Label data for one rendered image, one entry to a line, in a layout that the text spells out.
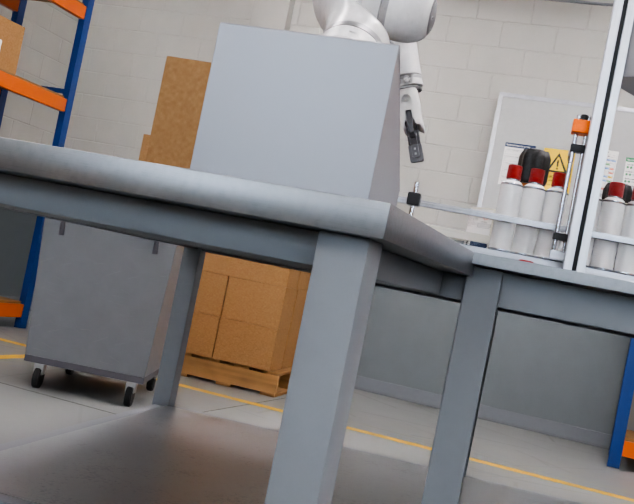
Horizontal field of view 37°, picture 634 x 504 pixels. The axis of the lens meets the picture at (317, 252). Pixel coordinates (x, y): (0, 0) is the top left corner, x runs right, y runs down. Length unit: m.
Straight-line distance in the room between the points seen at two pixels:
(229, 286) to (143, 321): 1.45
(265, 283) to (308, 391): 4.51
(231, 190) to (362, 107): 0.38
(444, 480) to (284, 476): 0.61
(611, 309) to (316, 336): 0.70
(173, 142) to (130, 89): 5.95
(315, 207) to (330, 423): 0.23
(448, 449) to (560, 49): 5.50
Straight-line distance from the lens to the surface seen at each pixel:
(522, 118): 6.69
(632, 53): 2.14
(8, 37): 6.29
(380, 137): 1.36
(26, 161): 1.20
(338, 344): 1.02
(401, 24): 1.75
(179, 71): 1.95
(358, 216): 1.00
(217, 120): 1.44
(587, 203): 2.07
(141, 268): 4.20
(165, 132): 1.93
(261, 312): 5.53
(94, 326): 4.26
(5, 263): 7.82
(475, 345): 1.59
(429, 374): 6.74
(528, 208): 2.20
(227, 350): 5.59
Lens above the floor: 0.74
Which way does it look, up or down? 2 degrees up
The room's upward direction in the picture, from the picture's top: 11 degrees clockwise
